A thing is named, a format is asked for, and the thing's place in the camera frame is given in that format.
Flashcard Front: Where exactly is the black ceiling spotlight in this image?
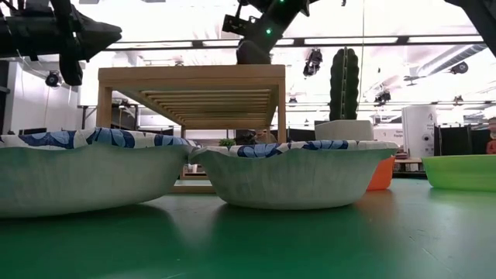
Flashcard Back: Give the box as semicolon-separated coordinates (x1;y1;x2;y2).
449;61;470;76
44;71;61;88
302;47;324;78

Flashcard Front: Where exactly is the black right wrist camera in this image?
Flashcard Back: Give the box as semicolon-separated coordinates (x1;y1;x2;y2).
222;13;259;38

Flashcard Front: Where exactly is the tall green cactus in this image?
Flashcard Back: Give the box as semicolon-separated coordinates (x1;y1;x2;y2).
329;46;360;122

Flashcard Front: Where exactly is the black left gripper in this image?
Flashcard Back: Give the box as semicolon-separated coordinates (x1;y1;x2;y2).
22;0;123;87

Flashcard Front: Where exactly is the white cylindrical device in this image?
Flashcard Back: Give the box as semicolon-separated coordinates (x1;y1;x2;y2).
401;104;439;159

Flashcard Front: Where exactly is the green plastic bowl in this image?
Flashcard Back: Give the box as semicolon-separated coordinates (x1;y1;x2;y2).
421;153;496;194

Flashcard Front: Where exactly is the orange plastic bowl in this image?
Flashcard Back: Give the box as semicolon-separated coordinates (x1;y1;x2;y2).
366;155;397;191

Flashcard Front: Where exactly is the white hexagonal plant pot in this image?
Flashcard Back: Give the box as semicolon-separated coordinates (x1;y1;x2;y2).
314;119;375;143

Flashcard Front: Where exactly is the blue patterned paper bowl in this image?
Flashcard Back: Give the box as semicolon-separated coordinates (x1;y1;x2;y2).
0;126;195;219
188;139;399;211

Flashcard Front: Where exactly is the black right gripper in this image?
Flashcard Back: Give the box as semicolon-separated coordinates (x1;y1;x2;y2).
236;19;288;65

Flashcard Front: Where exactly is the person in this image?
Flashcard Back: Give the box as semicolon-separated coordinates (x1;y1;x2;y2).
486;115;496;155

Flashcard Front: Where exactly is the wooden slatted shelf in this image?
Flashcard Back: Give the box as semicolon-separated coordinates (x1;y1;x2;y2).
96;64;288;195

